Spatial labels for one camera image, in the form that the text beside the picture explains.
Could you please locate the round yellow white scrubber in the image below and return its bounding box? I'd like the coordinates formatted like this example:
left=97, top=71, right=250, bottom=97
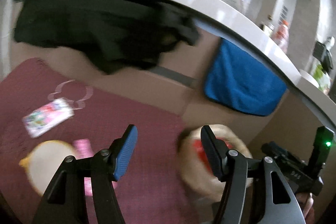
left=19, top=140, right=76, bottom=196

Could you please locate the beige bin liner bag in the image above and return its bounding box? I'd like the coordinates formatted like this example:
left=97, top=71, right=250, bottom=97
left=177, top=124, right=252, bottom=202

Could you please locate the sauce bottle white label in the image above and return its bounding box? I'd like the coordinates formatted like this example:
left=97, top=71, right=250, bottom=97
left=262, top=15, right=274, bottom=37

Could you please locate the blue towel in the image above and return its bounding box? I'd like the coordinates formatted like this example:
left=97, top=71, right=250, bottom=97
left=203, top=38, right=287, bottom=117

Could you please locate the right hand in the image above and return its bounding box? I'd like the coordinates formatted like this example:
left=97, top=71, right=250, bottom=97
left=295, top=193, right=315, bottom=224

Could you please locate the black knife rack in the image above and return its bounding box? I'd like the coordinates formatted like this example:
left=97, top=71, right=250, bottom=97
left=313, top=36, right=335, bottom=74

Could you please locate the red plastic bag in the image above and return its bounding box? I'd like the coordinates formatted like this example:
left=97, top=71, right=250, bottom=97
left=193, top=139, right=222, bottom=173

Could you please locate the kleenex tissue pack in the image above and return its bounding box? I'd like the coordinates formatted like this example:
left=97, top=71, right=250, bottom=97
left=22, top=98, right=74, bottom=138

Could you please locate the black cloth on counter edge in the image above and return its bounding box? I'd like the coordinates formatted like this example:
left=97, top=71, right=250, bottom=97
left=14, top=0, right=199, bottom=75

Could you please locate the red plastic bottle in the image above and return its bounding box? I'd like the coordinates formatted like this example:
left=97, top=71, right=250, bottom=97
left=272, top=20, right=289, bottom=54

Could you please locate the red plaid tablecloth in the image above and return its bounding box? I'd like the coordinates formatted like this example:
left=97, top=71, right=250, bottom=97
left=1, top=59, right=198, bottom=223

